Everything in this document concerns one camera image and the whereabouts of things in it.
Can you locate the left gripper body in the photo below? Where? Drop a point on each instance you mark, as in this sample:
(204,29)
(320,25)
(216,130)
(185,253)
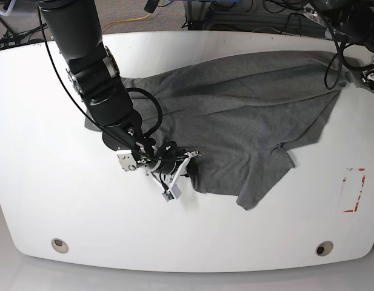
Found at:
(368,77)

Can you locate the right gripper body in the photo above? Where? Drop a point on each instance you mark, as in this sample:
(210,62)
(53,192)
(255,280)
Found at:
(168,170)

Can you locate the grey T-shirt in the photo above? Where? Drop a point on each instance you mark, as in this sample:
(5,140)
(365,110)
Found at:
(243,114)

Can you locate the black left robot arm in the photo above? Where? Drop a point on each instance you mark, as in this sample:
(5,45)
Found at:
(349,23)

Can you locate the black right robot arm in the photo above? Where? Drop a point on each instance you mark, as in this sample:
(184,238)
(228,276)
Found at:
(95,76)

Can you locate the red tape rectangle marking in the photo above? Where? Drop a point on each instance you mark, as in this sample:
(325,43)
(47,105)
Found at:
(351,190)

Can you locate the black tripod on floor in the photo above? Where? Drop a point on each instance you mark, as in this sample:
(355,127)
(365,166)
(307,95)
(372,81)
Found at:
(11,39)

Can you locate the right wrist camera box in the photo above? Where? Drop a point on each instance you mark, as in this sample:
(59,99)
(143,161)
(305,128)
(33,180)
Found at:
(171,194)

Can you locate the black metal frame base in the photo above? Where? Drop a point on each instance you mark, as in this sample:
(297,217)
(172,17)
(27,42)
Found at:
(281,17)

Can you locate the left table cable grommet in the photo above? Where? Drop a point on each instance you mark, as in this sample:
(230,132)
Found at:
(59,245)

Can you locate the table cable grommet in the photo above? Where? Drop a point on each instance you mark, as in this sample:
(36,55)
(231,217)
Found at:
(324,248)
(59,245)

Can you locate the right table cable grommet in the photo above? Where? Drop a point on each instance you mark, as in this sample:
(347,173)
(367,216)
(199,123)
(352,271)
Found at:
(324,248)

